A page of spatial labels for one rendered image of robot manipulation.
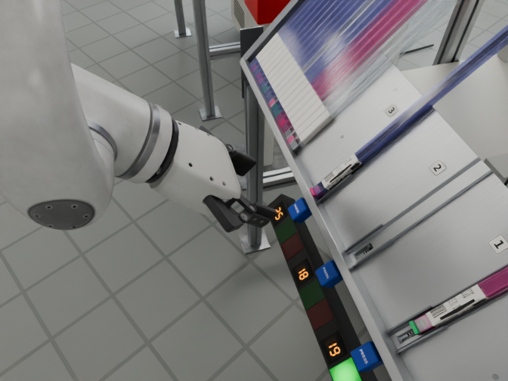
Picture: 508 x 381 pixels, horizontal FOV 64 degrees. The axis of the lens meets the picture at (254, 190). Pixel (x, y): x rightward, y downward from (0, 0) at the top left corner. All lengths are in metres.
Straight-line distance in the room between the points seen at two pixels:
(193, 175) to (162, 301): 0.93
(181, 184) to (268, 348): 0.88
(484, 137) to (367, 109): 0.39
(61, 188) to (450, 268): 0.38
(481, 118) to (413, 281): 0.56
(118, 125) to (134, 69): 1.85
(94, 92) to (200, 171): 0.13
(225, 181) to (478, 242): 0.27
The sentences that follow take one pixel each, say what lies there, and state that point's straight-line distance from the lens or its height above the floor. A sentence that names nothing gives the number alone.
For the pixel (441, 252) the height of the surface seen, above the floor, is 0.79.
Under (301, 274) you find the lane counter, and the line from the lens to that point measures 0.59.
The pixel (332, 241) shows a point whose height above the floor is 0.73.
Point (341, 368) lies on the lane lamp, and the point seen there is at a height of 0.66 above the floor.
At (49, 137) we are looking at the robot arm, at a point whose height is 1.00.
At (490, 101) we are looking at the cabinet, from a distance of 1.05.
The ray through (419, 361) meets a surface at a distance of 0.49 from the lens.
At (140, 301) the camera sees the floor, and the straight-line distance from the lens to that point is 1.34.
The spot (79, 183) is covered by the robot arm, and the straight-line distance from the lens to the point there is 0.31.
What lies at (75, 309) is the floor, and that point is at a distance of 1.39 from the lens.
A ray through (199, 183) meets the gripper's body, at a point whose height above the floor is 0.85.
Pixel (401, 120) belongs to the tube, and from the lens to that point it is 0.55.
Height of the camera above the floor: 1.17
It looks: 50 degrees down
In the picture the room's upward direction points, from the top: straight up
